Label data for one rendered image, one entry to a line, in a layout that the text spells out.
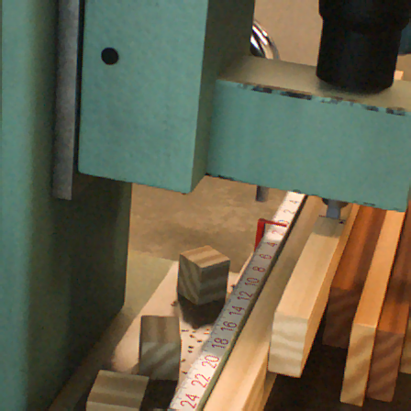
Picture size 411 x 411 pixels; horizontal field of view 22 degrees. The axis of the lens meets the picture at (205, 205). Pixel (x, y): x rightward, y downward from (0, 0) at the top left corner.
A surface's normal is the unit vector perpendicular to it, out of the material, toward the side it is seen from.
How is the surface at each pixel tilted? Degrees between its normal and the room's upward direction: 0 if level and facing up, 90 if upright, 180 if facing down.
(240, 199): 0
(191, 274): 90
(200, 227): 0
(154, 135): 90
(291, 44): 90
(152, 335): 0
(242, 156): 90
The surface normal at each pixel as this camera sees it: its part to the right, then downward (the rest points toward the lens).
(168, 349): 0.07, 0.41
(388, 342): -0.27, 0.36
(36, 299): 0.96, 0.18
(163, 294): 0.09, -0.91
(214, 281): 0.63, 0.37
